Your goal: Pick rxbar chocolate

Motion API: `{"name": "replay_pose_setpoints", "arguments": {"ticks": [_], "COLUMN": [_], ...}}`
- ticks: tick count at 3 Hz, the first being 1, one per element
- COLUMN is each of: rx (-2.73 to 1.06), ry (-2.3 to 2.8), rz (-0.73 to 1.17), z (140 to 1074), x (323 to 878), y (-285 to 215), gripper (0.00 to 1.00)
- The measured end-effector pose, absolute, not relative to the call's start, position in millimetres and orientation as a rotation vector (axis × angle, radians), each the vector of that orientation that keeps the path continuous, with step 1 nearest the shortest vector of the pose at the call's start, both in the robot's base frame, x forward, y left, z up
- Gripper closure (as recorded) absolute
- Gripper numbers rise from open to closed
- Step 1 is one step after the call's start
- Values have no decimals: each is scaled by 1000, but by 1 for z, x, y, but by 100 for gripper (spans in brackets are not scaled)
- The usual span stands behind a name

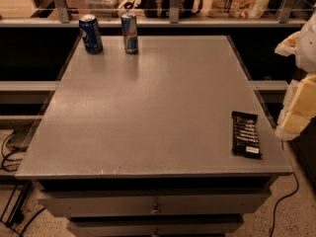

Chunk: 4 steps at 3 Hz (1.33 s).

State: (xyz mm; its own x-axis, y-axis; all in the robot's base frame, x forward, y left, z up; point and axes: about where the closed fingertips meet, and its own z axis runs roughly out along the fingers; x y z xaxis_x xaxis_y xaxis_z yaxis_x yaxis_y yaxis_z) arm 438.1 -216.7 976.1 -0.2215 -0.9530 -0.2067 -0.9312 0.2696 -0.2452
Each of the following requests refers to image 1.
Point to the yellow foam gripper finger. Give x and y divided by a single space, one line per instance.
299 108

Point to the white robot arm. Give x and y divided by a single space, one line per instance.
303 45

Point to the upper grey drawer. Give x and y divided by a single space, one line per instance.
154 203

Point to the grey drawer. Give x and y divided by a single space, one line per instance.
156 226
154 203

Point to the printed snack bag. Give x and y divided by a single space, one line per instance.
239 9

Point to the grey drawer cabinet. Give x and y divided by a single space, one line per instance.
159 120

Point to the black backpack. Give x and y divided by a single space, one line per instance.
161 8

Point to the blue red bull can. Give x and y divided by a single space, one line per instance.
129 32

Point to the lower grey drawer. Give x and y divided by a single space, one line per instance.
156 226

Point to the blue pepsi can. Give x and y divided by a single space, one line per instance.
90 33

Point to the grey metal railing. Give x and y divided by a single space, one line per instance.
66 13

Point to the black metal stand left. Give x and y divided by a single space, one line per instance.
13 198

